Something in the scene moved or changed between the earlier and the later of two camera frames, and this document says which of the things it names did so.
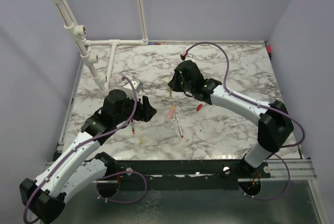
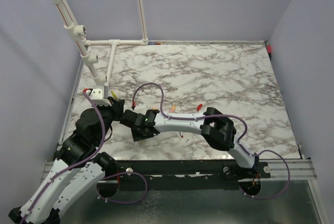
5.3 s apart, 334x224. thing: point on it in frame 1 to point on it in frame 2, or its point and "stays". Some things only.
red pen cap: x=199 y=107 stays
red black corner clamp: x=269 y=50 stays
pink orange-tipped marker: x=170 y=114 stays
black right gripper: x=173 y=84 to x=136 y=137
